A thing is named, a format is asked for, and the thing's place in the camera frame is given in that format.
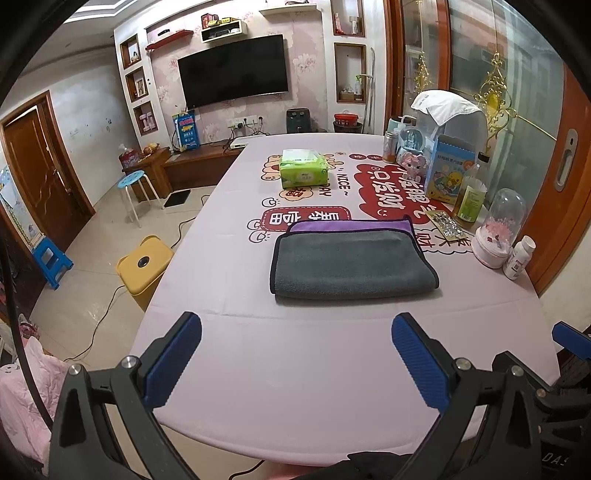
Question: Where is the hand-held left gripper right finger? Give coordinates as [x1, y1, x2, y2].
[391, 312, 543, 480]

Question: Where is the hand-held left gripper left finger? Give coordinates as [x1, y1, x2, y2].
[48, 311, 204, 480]

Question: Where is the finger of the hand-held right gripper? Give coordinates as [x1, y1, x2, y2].
[552, 322, 591, 361]

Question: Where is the grey and purple towel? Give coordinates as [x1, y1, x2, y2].
[269, 216, 440, 302]

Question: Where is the yellow plastic stool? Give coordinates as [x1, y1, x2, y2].
[115, 235, 175, 311]

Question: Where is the white pill bottle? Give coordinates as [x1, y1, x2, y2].
[503, 235, 537, 281]

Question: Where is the glass dome with pink flowers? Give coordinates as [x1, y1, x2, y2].
[471, 188, 528, 270]

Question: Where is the blister pack of pills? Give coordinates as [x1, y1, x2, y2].
[424, 210, 470, 242]

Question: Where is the pink quilt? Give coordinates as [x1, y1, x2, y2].
[0, 339, 70, 480]

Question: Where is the small blue step stool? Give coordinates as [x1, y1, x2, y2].
[31, 235, 75, 291]

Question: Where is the yellow oil bottle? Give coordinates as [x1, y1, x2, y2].
[452, 154, 491, 223]

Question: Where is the blue round stool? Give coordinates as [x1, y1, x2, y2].
[117, 170, 165, 228]

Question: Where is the wooden side cabinet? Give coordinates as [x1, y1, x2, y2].
[122, 147, 174, 198]

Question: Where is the blue box with duck print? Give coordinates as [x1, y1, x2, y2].
[423, 134, 478, 204]

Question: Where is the pink plush toy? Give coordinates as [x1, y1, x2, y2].
[396, 152, 428, 184]

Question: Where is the low wooden television stand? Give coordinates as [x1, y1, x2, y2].
[164, 142, 250, 191]

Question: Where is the red snack packet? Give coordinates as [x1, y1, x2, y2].
[119, 144, 142, 169]

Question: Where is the snow globe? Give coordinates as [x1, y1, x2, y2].
[398, 128, 428, 156]

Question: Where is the green tissue pack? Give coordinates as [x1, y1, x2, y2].
[278, 148, 332, 188]

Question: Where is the brown wooden door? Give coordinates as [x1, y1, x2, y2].
[0, 91, 96, 254]

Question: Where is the blue printed carton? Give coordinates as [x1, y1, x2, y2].
[172, 111, 201, 151]

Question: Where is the white set-top box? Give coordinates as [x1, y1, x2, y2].
[229, 134, 267, 150]

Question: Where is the teal cup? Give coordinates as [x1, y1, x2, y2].
[387, 116, 419, 139]

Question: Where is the white covered appliance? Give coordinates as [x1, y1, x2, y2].
[410, 90, 488, 156]

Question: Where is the red bucket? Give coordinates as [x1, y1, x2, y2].
[333, 113, 363, 135]

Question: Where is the gold door ornament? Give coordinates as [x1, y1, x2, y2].
[475, 52, 520, 136]

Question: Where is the black air fryer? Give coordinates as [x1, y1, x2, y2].
[286, 108, 311, 135]

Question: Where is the glass sliding door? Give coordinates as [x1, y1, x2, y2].
[385, 0, 591, 297]

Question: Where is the black floor cable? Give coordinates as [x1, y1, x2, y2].
[64, 194, 211, 361]

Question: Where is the silver door handle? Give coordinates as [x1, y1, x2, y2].
[553, 128, 579, 191]

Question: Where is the colourful wall chart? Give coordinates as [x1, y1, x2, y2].
[0, 165, 40, 253]

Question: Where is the white wall socket strip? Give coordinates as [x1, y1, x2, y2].
[226, 115, 267, 130]

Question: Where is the black wall television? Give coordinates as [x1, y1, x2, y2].
[178, 34, 290, 110]

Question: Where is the red wall shelf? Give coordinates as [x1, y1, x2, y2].
[145, 30, 195, 51]

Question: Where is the white wall shelf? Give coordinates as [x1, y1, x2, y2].
[200, 19, 249, 44]

